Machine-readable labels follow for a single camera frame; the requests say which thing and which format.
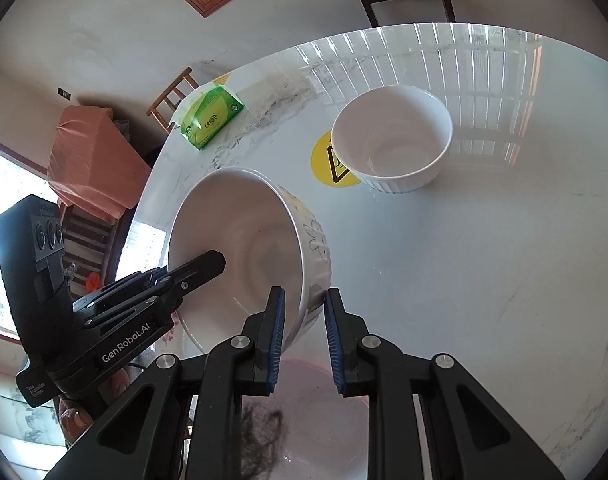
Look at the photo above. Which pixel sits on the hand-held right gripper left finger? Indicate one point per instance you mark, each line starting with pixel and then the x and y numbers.
pixel 276 340

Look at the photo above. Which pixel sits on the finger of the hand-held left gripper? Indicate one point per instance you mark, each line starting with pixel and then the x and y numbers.
pixel 199 265
pixel 134 305

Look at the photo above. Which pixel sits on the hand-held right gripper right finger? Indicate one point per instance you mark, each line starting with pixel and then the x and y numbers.
pixel 334 345

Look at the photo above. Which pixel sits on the white ribbed bowl yellow print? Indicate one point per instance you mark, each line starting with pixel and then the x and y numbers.
pixel 234 230

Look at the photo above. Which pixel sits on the white ribbed bowl pink base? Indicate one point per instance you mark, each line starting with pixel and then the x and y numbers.
pixel 383 130

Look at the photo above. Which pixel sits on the person's left hand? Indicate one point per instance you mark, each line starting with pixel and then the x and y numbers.
pixel 74 417

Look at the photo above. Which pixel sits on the small red object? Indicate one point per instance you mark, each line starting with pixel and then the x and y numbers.
pixel 91 282

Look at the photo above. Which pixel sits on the side window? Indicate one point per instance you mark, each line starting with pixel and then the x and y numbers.
pixel 4 195

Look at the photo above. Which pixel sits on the orange cloth cover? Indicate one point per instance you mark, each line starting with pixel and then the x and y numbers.
pixel 94 160

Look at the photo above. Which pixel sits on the green tissue pack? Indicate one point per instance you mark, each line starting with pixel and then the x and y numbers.
pixel 211 117

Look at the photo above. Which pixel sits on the yellow warning sticker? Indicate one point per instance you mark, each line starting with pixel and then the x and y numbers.
pixel 321 165

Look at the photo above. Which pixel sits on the light wooden chair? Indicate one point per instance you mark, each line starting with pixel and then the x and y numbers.
pixel 176 91

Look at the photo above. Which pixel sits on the small black wall sign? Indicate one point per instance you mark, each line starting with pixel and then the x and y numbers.
pixel 64 93

